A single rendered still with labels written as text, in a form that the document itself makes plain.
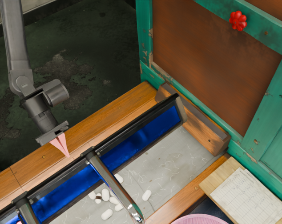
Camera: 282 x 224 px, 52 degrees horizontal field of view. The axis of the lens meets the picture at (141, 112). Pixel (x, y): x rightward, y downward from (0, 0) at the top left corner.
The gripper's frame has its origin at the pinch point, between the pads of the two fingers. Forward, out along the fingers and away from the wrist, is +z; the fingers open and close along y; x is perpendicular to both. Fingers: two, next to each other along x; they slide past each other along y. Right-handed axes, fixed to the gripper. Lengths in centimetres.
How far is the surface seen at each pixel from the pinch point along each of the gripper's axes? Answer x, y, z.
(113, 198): -3.6, 4.0, 18.6
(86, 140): 10.3, 8.7, 1.3
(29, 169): 12.5, -11.6, -1.0
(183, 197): -12.8, 20.6, 28.3
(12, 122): 129, -10, -20
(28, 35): 178, 39, -78
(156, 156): -0.3, 24.1, 17.3
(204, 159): -7.6, 35.6, 25.6
